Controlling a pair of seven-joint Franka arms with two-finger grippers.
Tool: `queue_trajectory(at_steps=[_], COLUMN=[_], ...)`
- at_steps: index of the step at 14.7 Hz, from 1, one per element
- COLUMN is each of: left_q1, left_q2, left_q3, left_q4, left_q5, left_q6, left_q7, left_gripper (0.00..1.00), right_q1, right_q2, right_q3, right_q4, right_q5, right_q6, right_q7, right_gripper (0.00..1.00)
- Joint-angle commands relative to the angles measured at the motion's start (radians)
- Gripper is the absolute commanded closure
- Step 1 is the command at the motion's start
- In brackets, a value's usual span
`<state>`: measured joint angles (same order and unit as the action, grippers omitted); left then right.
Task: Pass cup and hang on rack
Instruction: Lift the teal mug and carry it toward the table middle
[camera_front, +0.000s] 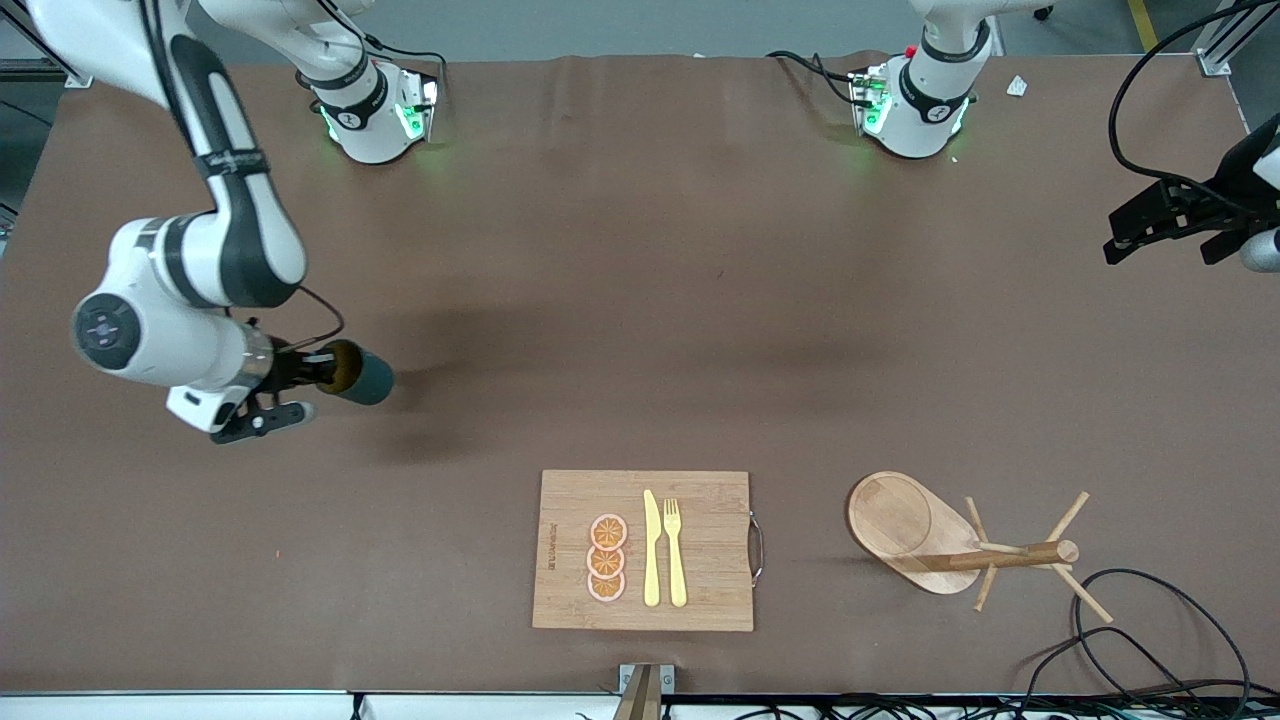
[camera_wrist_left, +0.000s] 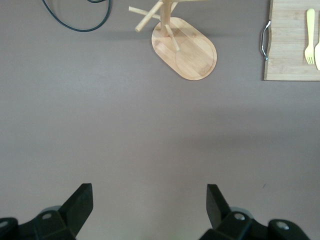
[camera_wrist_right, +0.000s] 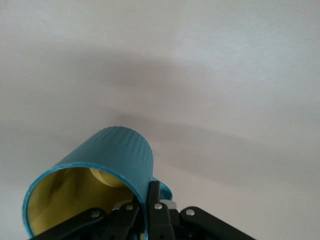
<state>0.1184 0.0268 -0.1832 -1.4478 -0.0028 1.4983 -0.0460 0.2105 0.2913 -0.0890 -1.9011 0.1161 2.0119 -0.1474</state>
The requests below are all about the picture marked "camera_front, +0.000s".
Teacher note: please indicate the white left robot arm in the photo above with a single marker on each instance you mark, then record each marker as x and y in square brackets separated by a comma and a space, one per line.
[925, 110]

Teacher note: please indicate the aluminium frame post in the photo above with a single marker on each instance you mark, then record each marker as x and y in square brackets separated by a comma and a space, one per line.
[40, 68]
[1213, 62]

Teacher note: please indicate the small white paper scrap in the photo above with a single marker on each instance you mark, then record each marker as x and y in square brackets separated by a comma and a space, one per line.
[1017, 86]

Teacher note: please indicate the bamboo cutting board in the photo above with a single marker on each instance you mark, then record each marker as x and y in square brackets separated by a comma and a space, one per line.
[700, 600]

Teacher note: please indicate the yellow plastic knife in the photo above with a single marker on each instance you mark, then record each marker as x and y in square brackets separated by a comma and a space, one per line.
[652, 560]

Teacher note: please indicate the white table edge rail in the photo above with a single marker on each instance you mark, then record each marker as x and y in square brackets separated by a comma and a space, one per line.
[200, 708]

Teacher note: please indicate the yellow plastic fork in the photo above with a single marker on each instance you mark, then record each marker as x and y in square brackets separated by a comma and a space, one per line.
[677, 570]

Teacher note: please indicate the wooden cup rack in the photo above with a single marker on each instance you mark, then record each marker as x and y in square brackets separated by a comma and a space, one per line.
[890, 520]

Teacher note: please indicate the dark teal cup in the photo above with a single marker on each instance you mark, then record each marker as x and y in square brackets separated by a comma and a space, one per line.
[372, 380]

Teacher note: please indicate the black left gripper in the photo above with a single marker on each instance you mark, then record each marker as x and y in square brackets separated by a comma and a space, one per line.
[1206, 199]

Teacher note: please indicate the metal table edge bracket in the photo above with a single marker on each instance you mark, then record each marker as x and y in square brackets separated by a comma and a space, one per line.
[645, 690]

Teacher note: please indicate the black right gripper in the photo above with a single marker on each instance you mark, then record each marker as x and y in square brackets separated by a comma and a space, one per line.
[292, 367]

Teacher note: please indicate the toy orange slice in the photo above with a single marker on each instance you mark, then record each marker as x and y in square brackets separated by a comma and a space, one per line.
[605, 563]
[608, 532]
[606, 587]

